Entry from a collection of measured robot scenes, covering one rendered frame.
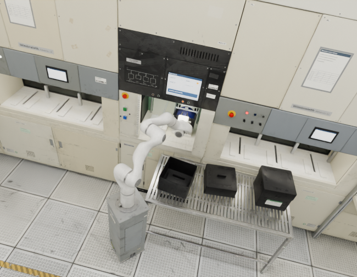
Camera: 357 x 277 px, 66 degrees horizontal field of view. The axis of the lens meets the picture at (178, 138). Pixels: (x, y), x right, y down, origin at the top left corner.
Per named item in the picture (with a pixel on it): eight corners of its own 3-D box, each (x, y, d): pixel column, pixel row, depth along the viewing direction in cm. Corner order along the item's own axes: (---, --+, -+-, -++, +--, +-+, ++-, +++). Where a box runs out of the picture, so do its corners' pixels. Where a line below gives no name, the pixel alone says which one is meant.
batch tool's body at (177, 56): (118, 189, 334) (115, 29, 204) (141, 139, 405) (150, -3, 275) (188, 207, 329) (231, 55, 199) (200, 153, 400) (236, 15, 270)
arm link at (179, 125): (184, 114, 222) (193, 125, 250) (165, 116, 226) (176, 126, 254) (184, 125, 219) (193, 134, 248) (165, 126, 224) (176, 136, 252)
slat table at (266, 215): (140, 242, 289) (144, 200, 239) (155, 197, 334) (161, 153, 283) (262, 274, 281) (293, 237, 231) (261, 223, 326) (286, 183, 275)
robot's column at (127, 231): (120, 264, 270) (119, 223, 219) (108, 240, 286) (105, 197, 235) (145, 250, 284) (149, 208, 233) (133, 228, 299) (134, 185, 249)
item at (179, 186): (167, 167, 269) (169, 155, 258) (194, 177, 265) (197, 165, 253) (156, 188, 249) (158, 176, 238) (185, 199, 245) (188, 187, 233)
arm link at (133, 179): (123, 178, 218) (138, 190, 212) (115, 178, 206) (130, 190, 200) (155, 124, 215) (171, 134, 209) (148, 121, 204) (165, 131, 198)
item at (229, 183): (203, 193, 252) (206, 184, 244) (204, 169, 274) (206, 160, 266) (235, 198, 253) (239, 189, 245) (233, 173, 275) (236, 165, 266)
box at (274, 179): (254, 206, 250) (263, 189, 233) (252, 181, 271) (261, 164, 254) (285, 211, 249) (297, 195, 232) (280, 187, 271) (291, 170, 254)
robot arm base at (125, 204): (122, 216, 224) (121, 203, 212) (112, 199, 235) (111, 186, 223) (142, 206, 233) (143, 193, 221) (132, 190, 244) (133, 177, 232)
